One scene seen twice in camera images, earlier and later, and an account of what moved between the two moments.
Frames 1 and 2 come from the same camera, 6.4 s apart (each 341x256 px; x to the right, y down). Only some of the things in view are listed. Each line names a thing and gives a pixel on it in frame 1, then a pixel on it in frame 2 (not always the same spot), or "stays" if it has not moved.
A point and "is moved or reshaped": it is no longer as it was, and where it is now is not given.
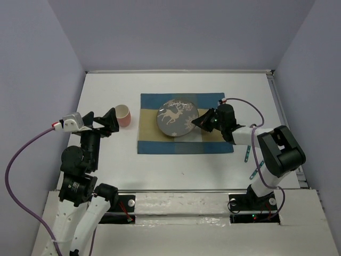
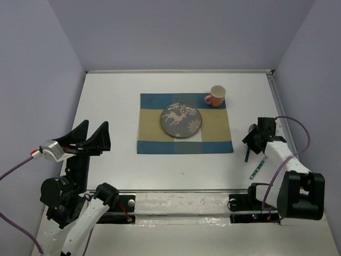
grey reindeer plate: x=175 y=117 is moved or reshaped
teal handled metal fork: x=253 y=174 stays
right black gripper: x=202 y=120 -> x=248 y=140
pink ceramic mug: x=123 y=114 -> x=216 y=98
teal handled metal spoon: x=248 y=153 stays
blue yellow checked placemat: x=152 y=140 stays
